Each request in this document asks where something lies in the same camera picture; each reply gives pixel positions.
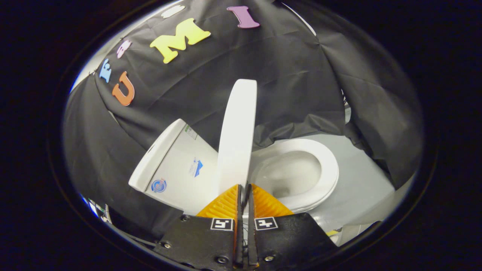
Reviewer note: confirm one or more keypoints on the white toilet seat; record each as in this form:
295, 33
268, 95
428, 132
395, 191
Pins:
329, 165

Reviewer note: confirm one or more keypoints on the white toilet lid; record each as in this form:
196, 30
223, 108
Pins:
237, 143

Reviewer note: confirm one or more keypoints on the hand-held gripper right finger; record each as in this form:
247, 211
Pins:
263, 244

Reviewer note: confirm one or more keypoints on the black backdrop cloth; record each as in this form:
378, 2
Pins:
293, 82

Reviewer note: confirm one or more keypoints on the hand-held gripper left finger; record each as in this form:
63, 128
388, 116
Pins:
226, 244

